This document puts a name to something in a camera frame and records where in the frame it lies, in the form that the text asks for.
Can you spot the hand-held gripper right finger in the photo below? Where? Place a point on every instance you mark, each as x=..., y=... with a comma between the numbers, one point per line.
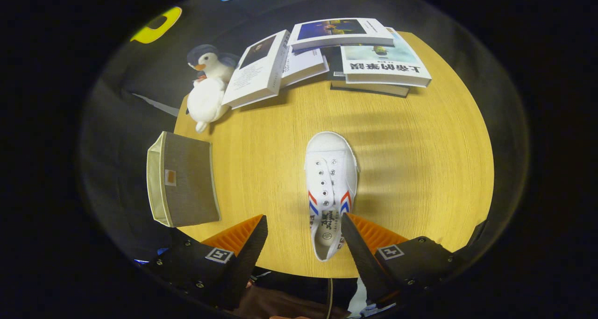
x=362, y=263

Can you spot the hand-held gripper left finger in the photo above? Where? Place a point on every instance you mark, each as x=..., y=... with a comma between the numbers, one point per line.
x=245, y=258

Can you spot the white canvas shoe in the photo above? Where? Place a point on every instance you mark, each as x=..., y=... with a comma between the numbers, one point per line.
x=329, y=179

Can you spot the grey fabric storage box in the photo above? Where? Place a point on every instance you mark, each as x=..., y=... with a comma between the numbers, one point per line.
x=191, y=183

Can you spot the person's body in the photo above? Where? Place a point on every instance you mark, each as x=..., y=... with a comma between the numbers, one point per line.
x=289, y=295

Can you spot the white seal plush toy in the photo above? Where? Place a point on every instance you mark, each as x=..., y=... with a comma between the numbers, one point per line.
x=205, y=102

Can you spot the dark book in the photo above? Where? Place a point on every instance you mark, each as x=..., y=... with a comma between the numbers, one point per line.
x=369, y=89

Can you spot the white book with portrait cover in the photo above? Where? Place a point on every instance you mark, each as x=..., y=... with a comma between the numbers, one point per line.
x=254, y=74

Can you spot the penguin plush toy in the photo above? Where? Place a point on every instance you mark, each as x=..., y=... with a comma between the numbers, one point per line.
x=212, y=62

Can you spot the plain white book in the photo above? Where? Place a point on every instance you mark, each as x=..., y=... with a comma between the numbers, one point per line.
x=303, y=67

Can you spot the book with blue photo cover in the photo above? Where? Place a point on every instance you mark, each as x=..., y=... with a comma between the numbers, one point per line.
x=341, y=34

